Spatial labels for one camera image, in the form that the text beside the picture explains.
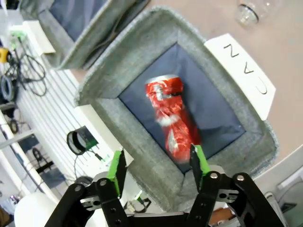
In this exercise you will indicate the crushed red soda can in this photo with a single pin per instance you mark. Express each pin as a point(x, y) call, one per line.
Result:
point(174, 111)

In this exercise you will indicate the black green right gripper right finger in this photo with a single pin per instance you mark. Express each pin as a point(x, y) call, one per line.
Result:
point(213, 189)

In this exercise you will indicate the clear plastic bottle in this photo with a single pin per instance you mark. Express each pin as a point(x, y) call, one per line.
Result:
point(251, 11)

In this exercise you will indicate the white CAN label card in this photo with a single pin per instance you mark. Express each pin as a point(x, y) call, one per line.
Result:
point(243, 73)

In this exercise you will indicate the grey felt basket blue bottom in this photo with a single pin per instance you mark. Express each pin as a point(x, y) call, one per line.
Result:
point(132, 78)

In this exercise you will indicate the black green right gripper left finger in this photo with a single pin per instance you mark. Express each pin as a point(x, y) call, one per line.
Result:
point(113, 189)

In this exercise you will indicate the yellow black tool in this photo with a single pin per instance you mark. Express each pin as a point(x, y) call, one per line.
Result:
point(4, 55)

